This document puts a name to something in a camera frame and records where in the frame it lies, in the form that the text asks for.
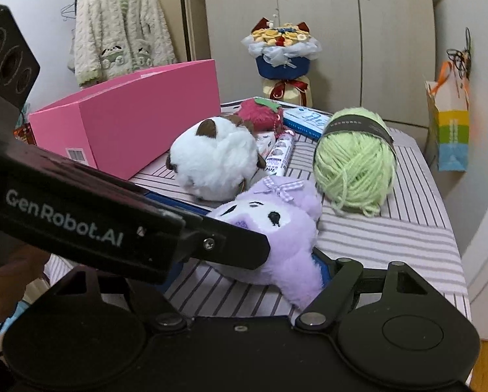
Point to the blue and white book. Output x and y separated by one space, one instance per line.
305 120

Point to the striped bed sheet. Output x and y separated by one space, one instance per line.
391 237

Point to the colourful paper gift bag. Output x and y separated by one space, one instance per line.
452 130

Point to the beige wardrobe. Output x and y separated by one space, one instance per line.
350 49

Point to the red patterned packet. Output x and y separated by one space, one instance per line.
24 134

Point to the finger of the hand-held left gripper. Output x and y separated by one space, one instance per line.
231 245
178 205

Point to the white round plush toy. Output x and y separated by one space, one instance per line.
215 159

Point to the person's left hand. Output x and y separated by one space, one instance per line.
11 286

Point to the small white packet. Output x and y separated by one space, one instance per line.
264 143

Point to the pink cardboard box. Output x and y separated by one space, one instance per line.
125 122

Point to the purple plush toy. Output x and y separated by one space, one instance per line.
276 228

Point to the flower bouquet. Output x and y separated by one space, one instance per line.
282 61

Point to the green yarn ball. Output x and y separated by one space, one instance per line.
350 171

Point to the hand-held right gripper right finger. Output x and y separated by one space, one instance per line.
342 277

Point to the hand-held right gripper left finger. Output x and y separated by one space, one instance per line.
166 318

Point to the cream fuzzy cardigan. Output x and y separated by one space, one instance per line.
117 28

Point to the red strawberry plush toy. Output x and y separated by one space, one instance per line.
256 114

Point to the white patterned candy tube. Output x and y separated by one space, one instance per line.
278 153

